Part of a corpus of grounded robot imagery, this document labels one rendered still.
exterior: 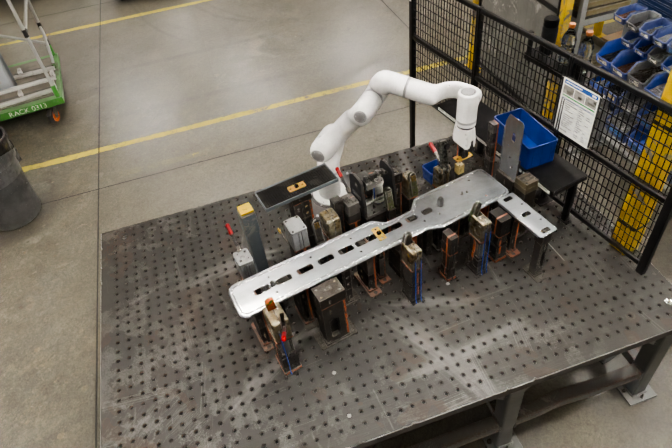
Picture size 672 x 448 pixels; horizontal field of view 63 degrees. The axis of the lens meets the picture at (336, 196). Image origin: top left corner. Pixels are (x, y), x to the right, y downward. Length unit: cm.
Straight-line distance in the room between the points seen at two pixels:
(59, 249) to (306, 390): 262
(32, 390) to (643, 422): 334
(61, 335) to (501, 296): 270
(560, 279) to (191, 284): 179
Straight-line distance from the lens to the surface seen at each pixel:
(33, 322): 416
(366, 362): 250
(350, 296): 263
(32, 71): 636
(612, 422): 330
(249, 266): 244
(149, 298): 294
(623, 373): 318
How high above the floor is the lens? 284
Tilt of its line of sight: 43 degrees down
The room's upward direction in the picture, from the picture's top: 7 degrees counter-clockwise
